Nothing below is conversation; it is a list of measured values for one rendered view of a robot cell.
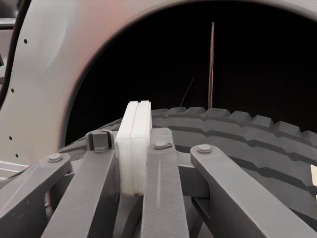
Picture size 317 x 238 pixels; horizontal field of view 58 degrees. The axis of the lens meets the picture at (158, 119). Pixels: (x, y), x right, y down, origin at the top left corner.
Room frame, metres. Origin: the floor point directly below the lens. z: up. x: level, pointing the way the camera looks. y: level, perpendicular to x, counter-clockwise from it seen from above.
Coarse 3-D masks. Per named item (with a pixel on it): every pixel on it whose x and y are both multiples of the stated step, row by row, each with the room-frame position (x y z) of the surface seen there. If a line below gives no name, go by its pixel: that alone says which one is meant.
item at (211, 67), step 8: (216, 24) 0.78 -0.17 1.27; (216, 32) 0.78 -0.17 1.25; (216, 40) 0.78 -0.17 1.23; (216, 48) 0.78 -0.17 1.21; (208, 56) 0.79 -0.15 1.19; (208, 64) 0.78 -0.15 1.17; (208, 72) 0.78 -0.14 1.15; (208, 80) 0.78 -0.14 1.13; (208, 88) 0.78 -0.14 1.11; (208, 96) 0.78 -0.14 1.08; (208, 104) 0.78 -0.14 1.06
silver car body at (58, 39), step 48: (0, 0) 3.14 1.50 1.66; (48, 0) 0.68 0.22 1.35; (96, 0) 0.60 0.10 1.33; (144, 0) 0.55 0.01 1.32; (288, 0) 0.45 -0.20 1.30; (0, 48) 2.87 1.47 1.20; (48, 48) 0.70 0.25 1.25; (0, 96) 0.81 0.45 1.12; (48, 96) 0.67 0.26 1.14; (0, 144) 0.81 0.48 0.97; (48, 144) 0.69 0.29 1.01
